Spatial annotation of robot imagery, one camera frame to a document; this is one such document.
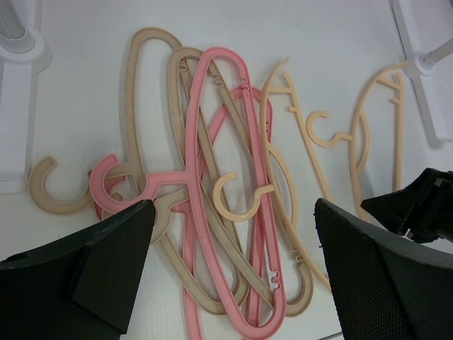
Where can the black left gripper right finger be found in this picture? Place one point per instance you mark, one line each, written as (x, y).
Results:
(383, 286)

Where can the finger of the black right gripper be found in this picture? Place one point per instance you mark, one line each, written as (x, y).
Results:
(422, 211)

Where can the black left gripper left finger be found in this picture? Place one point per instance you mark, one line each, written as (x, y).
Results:
(82, 286)

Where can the beige outer thick hanger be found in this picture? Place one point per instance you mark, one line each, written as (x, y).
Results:
(133, 167)

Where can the beige thick hanger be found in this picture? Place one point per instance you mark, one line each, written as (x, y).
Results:
(133, 167)
(247, 278)

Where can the white right rack foot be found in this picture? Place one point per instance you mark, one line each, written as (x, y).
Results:
(422, 27)

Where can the white rack foot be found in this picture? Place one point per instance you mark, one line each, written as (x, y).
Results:
(19, 84)
(422, 27)

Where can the grey right rack pole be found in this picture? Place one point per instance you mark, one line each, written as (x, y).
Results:
(439, 53)

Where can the white left rack foot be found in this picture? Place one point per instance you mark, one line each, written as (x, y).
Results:
(19, 84)

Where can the beige inner thick hanger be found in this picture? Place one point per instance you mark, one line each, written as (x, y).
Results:
(247, 278)

